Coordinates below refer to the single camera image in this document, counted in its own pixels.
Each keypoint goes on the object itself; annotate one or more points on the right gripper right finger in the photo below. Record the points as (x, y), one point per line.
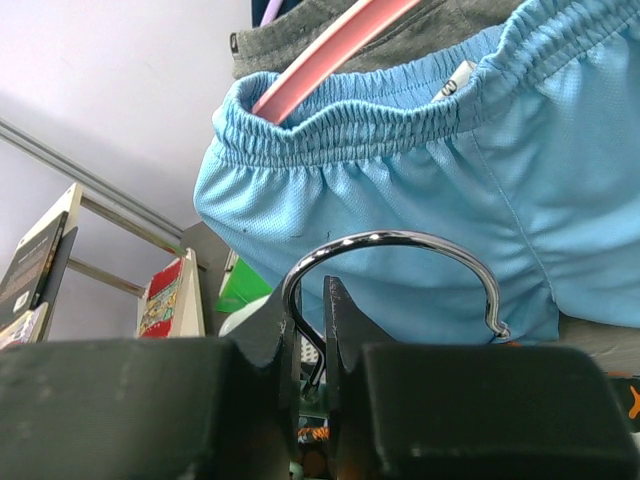
(410, 411)

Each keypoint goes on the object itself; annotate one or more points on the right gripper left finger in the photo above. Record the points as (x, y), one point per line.
(178, 408)

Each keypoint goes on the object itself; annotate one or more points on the green plastic hanger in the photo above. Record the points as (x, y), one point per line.
(389, 277)

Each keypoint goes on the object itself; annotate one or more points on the orange camouflage shorts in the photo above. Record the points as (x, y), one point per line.
(313, 424)

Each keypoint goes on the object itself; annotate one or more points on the light blue shorts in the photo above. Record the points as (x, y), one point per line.
(520, 144)

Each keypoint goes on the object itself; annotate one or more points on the grey shorts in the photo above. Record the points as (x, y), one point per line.
(427, 28)

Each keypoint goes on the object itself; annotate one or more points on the pink plastic hanger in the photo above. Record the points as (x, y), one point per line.
(325, 60)

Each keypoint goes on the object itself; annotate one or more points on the navy blue shorts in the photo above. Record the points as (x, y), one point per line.
(258, 7)

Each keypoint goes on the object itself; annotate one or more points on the purple hanger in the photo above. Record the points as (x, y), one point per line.
(271, 11)

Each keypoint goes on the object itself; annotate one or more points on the white plastic basket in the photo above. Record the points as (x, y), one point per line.
(245, 320)

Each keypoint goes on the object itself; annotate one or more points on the white two-tier shelf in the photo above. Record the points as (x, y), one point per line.
(93, 303)

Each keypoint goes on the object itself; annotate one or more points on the red yellow book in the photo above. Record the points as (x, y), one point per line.
(171, 305)

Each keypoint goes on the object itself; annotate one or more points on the green folder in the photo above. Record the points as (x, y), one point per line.
(241, 285)

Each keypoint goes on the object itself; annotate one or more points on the black clipboard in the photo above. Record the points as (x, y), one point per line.
(57, 270)

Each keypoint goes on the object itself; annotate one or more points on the red pink comic book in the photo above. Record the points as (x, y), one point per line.
(26, 329)

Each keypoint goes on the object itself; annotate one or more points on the dark brown book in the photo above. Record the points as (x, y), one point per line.
(26, 276)

